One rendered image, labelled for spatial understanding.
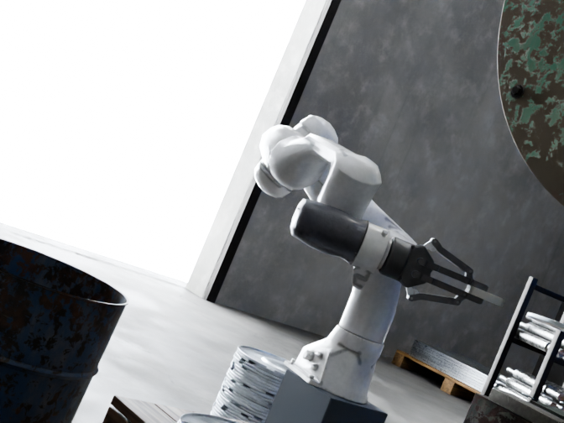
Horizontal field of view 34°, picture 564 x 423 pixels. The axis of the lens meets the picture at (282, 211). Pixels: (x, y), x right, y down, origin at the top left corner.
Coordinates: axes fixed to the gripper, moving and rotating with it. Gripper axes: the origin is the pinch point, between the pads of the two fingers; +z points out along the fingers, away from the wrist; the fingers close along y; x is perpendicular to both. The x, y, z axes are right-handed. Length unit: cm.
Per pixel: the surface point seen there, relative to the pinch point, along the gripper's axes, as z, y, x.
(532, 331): 88, -3, 238
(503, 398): 4.8, -14.9, -18.1
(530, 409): 8.2, -14.5, -22.4
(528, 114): -12.2, 28.3, -29.2
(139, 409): -51, -43, -4
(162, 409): -48, -43, 2
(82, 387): -65, -48, 17
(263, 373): -26, -45, 99
